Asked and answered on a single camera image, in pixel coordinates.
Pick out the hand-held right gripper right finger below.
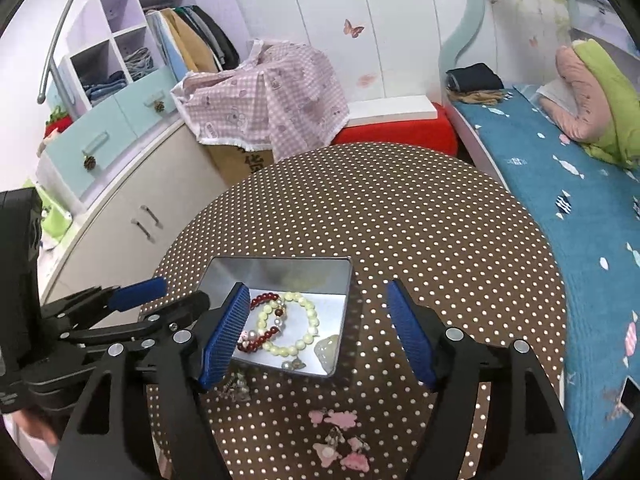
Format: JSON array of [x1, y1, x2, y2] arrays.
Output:
[[386, 279, 583, 480]]

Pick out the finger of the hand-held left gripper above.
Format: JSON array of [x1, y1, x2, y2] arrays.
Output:
[[57, 290, 211, 357], [40, 276, 168, 332]]

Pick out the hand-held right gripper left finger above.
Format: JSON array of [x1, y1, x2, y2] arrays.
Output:
[[52, 281, 251, 480]]

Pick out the red bead bracelet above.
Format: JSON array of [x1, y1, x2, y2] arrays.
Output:
[[236, 292, 288, 353]]

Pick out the silver chain bracelet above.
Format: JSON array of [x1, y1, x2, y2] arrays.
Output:
[[219, 370, 253, 403]]

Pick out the silver metal tin box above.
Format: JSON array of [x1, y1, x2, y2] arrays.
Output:
[[192, 256, 353, 378]]

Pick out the pale jade pendant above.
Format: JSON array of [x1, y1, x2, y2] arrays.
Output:
[[313, 335, 342, 367]]

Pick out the cream bead bracelet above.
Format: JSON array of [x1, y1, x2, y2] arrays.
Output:
[[256, 291, 321, 358]]

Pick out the pink charm bracelet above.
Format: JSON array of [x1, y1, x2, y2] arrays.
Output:
[[307, 408, 373, 473]]

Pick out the person's left hand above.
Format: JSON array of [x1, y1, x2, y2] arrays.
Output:
[[7, 407, 61, 448]]

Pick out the white cabinet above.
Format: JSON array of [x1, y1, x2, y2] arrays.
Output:
[[37, 117, 236, 306]]

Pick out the green packet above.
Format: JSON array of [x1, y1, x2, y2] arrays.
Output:
[[40, 187, 76, 242]]

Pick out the brown polka-dot tablecloth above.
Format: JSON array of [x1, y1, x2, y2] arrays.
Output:
[[147, 142, 568, 480]]

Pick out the teal drawer unit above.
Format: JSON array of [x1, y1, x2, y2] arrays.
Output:
[[47, 67, 178, 196]]

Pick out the cardboard box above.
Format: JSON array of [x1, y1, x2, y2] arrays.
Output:
[[205, 142, 276, 188]]

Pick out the blue bed sheet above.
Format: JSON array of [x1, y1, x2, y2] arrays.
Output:
[[457, 82, 640, 471]]

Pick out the red stool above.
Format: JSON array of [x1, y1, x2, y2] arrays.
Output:
[[330, 102, 458, 157]]

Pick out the folded blue jeans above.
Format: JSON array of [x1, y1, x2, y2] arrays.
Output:
[[82, 71, 128, 102], [122, 47, 156, 81]]

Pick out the white board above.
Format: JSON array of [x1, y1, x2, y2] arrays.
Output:
[[345, 95, 435, 128]]

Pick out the pink checked cloth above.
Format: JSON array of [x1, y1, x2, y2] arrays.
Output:
[[170, 37, 351, 161]]

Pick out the folded tan cloth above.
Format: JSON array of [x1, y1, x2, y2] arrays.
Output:
[[446, 87, 516, 107]]

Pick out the hanging clothes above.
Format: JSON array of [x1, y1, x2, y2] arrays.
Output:
[[146, 5, 241, 81]]

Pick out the folded dark clothes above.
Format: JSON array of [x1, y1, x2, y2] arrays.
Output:
[[445, 62, 503, 92]]

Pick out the pink pillow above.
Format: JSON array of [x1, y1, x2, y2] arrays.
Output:
[[540, 45, 608, 143]]

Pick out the white cubby shelf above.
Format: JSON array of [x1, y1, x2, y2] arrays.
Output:
[[60, 0, 196, 111]]

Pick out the white wardrobe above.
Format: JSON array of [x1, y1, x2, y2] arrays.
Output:
[[220, 0, 481, 106]]

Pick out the green pillow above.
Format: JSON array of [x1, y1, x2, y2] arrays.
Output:
[[572, 39, 640, 168]]

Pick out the grey curved metal rail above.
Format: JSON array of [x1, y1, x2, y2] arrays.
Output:
[[37, 0, 98, 104]]

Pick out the teal bed frame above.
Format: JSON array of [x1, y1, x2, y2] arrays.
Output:
[[440, 0, 488, 92]]

